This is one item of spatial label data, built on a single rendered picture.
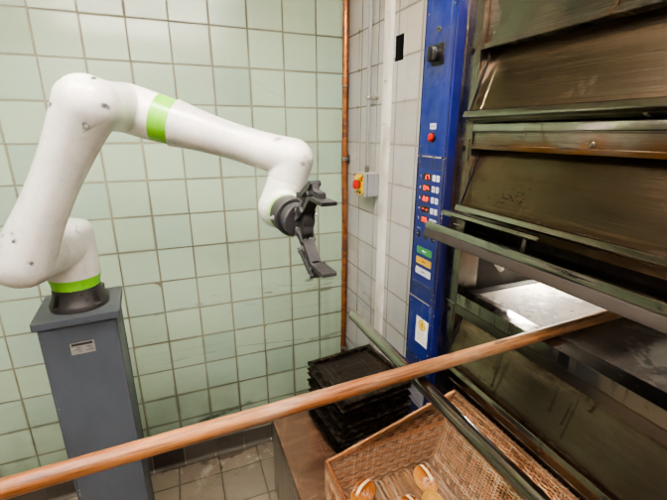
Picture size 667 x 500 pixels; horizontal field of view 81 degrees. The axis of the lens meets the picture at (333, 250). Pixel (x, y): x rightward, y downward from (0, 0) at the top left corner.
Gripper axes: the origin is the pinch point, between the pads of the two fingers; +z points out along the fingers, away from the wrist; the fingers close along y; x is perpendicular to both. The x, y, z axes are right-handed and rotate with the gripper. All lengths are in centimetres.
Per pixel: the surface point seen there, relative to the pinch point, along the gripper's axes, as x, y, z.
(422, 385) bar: -17.8, 31.4, 8.3
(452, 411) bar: -18.2, 31.1, 17.3
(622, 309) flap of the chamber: -40, 8, 30
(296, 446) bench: -6, 90, -46
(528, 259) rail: -40.5, 6.0, 10.4
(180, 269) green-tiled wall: 26, 41, -118
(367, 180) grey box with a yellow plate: -51, 0, -82
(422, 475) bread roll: -37, 85, -13
